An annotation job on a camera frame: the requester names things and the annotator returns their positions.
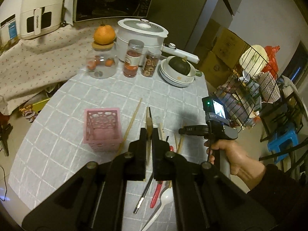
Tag long wooden chopstick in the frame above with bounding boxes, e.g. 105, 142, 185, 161
116, 98, 142, 156

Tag light wooden chopstick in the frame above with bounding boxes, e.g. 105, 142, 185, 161
158, 123, 167, 141

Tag white plastic spoon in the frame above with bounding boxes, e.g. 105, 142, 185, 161
140, 187, 174, 231

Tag brown chopstick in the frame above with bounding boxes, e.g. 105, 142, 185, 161
146, 107, 153, 165

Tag red plastic spoon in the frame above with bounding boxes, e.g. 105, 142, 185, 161
150, 145, 174, 209

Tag pink perforated utensil basket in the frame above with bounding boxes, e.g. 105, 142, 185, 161
83, 107, 123, 152

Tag black chopstick silver tip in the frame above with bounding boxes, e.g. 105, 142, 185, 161
133, 173, 153, 214

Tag wooden chopstick pair member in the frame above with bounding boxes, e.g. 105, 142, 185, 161
177, 135, 184, 154

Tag person's right hand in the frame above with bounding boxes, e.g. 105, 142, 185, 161
204, 140, 266, 190

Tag grey checked tablecloth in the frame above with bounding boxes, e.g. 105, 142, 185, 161
7, 69, 208, 224

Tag stacked white plates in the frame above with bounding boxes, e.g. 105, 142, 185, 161
159, 59, 195, 88

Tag blue plastic stool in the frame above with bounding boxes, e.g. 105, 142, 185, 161
267, 123, 299, 153

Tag dark green squash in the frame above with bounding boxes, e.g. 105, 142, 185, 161
168, 56, 191, 76

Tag cardboard boxes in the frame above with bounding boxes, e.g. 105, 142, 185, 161
194, 19, 250, 88

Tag clear glass jar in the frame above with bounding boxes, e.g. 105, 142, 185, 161
86, 41, 117, 79

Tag dried slices jar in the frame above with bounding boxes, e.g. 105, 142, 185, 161
141, 49, 161, 77

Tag red-filled spice jar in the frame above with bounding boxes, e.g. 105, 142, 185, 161
123, 39, 144, 78

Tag white electric cooking pot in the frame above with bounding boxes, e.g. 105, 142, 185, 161
115, 18, 201, 65

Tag orange fruit on jar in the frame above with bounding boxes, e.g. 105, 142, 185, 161
93, 25, 116, 45

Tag floral white cloth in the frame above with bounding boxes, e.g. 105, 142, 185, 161
1, 19, 118, 115

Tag white air fryer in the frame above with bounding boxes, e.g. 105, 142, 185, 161
19, 0, 64, 40

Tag black wire rack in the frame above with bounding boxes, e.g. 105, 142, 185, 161
215, 45, 280, 129

